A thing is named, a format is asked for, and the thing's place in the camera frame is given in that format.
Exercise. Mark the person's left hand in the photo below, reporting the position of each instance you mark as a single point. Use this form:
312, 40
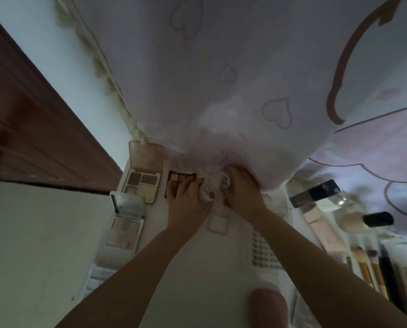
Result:
184, 211

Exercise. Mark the person's right hand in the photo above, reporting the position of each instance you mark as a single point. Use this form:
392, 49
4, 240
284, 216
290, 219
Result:
244, 196

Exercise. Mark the person's left fingers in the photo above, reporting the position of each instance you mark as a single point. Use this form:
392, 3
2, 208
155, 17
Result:
184, 187

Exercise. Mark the person's right fingers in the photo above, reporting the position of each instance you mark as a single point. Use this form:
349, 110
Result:
233, 177

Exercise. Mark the white printed jar lid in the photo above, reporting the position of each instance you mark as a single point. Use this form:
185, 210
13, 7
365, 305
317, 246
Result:
221, 181

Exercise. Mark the small white cream jar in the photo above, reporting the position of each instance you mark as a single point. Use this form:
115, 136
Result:
208, 192

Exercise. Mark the person's right forearm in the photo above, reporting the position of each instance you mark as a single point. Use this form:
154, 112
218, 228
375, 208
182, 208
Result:
323, 280

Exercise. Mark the person's left forearm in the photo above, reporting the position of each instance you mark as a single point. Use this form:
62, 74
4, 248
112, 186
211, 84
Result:
128, 280

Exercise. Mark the small dark eyeshadow palette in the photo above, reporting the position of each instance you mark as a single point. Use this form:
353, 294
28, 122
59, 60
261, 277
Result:
179, 176

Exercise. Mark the pink lidded eyeshadow palette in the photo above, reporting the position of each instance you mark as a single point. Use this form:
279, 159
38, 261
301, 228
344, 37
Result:
143, 174

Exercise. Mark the small clear square compact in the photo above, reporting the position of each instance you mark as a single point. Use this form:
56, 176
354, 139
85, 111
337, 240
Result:
217, 222

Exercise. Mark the silver mirrored blush palette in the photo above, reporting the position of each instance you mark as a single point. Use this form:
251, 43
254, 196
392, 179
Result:
126, 222

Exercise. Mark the white multi-pan eyeshadow palette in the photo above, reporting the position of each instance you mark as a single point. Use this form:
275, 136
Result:
263, 251

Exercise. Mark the black capped rectangular bottle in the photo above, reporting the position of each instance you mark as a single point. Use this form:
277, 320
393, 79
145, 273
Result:
312, 193

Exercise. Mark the white heart print cloth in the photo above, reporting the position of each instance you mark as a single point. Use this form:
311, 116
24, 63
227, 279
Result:
224, 75

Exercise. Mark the pink makeup tube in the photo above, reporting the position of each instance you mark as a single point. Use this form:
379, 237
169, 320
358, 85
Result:
323, 230

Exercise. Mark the clear glass bottle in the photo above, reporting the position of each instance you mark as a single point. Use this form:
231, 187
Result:
340, 201

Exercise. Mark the white compartment organizer tray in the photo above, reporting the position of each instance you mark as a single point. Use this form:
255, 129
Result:
96, 280

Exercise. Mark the cream lace trim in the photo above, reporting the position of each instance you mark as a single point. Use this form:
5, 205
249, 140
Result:
104, 78

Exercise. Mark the pink makeup sponge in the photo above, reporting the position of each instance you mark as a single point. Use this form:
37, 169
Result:
268, 309

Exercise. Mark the beige bottle with black cap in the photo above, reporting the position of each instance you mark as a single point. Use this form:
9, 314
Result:
364, 222

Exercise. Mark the pink cloud print cloth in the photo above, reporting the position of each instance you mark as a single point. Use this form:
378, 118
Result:
377, 150

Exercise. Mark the brown wooden furniture panel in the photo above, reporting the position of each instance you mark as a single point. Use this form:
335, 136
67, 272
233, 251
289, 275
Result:
36, 133

